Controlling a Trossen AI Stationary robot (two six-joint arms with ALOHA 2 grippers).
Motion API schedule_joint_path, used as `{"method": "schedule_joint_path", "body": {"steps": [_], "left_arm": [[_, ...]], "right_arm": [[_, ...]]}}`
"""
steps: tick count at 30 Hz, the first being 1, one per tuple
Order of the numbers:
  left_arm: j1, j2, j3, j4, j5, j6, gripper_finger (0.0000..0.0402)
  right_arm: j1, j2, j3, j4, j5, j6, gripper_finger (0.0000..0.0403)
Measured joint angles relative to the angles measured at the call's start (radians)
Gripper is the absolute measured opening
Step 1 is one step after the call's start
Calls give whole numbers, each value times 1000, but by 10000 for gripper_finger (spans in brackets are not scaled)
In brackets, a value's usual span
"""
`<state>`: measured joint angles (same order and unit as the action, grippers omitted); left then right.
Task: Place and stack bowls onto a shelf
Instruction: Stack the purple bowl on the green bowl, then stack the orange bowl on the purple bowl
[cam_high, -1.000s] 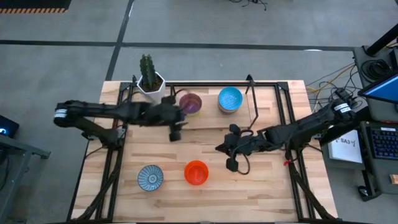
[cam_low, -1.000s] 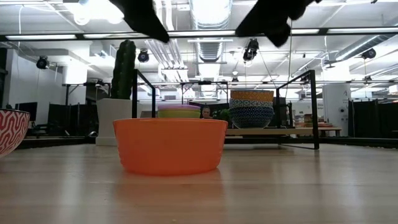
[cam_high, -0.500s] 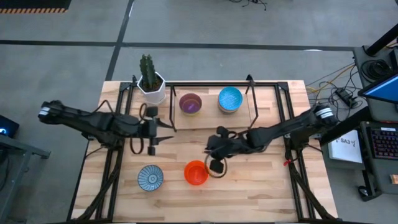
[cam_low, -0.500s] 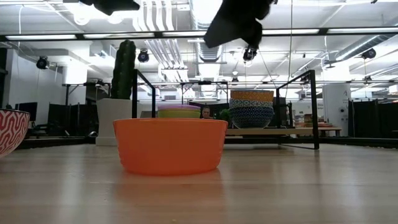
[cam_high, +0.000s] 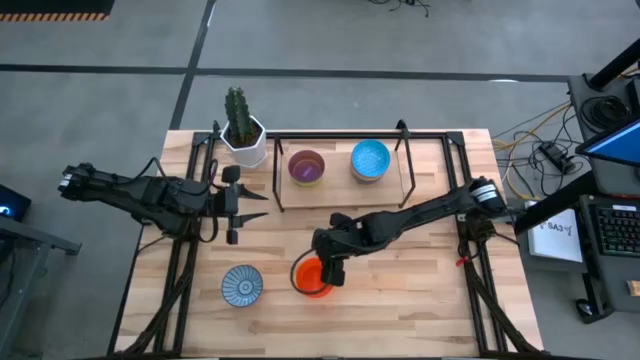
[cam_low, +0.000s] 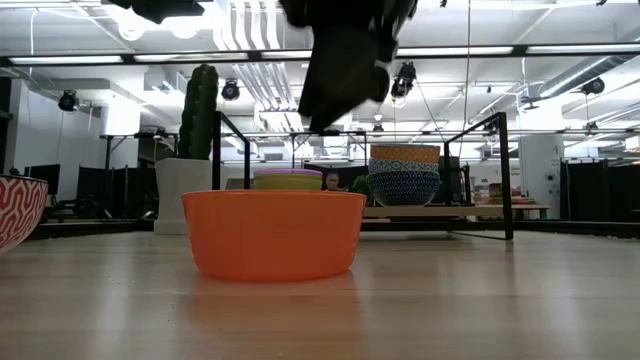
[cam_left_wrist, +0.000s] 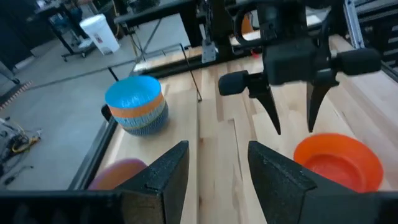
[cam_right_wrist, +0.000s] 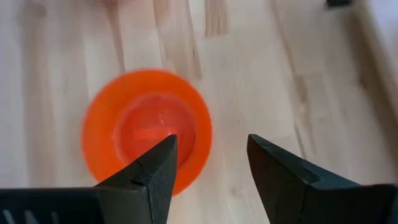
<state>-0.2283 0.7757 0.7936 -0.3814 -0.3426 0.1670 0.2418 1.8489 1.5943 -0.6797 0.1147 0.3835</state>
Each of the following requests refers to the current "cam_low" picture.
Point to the black overhead crossbar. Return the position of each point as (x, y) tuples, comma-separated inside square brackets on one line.
[(520, 50)]

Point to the orange plastic bowl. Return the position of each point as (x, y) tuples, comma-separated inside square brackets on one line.
[(272, 235)]

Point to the black aluminium table frame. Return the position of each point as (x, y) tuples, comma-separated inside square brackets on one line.
[(575, 227)]

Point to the person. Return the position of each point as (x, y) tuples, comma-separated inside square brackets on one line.
[(332, 181)]

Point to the black room divider panel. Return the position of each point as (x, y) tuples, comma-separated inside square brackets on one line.
[(600, 190)]

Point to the striped-inside red-outside ceramic bowl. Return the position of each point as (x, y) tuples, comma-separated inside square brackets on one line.
[(20, 210)]

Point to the dark blue patterned ceramic bowl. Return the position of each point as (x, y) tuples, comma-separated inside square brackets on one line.
[(404, 189)]

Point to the black background monitor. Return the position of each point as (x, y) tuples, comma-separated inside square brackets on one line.
[(47, 177)]

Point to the purple plastic bowl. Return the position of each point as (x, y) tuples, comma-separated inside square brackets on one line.
[(287, 172)]

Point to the blue-inside orange-outside ceramic bowl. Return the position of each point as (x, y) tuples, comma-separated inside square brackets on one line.
[(405, 153)]

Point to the silver ventilation duct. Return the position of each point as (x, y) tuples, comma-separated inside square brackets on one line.
[(580, 75)]

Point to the orange-inside teal-outside ceramic bowl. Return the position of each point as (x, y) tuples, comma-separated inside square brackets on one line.
[(400, 166)]

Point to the green column cactus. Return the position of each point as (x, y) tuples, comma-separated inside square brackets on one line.
[(199, 110)]

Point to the small green background plant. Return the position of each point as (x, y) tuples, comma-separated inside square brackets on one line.
[(361, 186)]

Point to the black-framed wooden shelf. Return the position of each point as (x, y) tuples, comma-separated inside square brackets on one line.
[(505, 175)]

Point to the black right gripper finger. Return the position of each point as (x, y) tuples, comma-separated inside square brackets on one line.
[(340, 75)]

